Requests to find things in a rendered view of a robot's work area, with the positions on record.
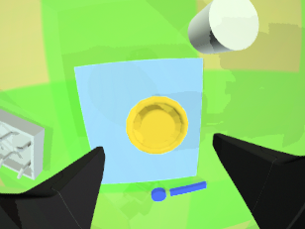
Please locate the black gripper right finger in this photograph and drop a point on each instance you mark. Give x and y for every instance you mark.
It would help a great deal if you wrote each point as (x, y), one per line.
(271, 182)

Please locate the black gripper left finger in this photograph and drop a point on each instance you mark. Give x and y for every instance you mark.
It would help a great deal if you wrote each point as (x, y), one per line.
(67, 200)

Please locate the light blue flat slab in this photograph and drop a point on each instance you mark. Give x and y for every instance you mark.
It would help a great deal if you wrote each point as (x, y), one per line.
(108, 92)

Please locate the yellow plate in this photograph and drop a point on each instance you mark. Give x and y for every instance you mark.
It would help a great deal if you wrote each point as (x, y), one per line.
(157, 125)

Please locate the white cylinder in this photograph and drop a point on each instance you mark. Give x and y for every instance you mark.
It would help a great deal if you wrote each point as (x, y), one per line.
(224, 25)

